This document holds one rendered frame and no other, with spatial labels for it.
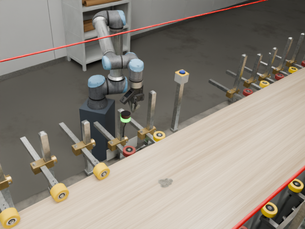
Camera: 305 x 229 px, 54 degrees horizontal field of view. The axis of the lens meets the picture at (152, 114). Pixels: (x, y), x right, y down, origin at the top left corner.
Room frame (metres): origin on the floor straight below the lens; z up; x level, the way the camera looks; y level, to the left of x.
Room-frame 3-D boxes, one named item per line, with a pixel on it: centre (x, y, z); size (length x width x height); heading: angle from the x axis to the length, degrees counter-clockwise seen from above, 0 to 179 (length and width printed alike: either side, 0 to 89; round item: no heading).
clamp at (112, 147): (1.50, 0.21, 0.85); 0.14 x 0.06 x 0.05; 133
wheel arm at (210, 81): (2.37, -0.66, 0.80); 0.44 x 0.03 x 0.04; 43
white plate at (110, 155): (1.55, 0.19, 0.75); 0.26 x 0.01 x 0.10; 133
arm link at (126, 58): (1.79, 0.18, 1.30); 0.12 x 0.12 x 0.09; 19
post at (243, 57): (2.36, -0.72, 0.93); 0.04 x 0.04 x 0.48; 43
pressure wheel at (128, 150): (1.38, 0.13, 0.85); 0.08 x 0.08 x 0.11
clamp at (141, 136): (1.67, 0.03, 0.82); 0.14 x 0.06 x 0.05; 133
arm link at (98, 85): (2.27, 0.51, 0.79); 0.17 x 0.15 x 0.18; 109
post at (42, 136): (1.18, 0.56, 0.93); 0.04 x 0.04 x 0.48; 43
